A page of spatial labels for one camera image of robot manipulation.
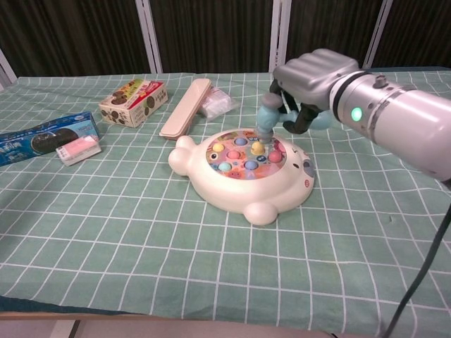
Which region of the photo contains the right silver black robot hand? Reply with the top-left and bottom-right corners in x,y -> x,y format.
269,48 -> 360,134

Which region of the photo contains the light blue toy hammer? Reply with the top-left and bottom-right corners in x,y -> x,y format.
254,93 -> 334,144

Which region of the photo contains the white whack-a-mole toy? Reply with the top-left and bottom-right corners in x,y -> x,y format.
168,127 -> 317,227

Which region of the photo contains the clear plastic bag packet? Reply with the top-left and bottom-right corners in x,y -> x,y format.
197,87 -> 236,123

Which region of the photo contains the long beige plastic case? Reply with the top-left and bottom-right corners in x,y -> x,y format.
158,78 -> 211,141

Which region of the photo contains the cream cookie carton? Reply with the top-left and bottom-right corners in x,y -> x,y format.
98,79 -> 168,128

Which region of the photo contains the small pink white box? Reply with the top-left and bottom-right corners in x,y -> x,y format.
55,136 -> 102,167

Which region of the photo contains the green checked tablecloth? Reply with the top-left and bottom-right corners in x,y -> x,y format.
0,68 -> 451,338

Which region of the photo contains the blue cookie package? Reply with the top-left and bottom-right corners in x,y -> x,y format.
0,111 -> 100,168

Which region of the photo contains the white metal frame post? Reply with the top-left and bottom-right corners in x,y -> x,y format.
0,48 -> 18,91
268,0 -> 293,73
362,0 -> 394,70
135,0 -> 163,74

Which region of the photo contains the black cable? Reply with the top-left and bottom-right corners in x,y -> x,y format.
382,202 -> 451,338

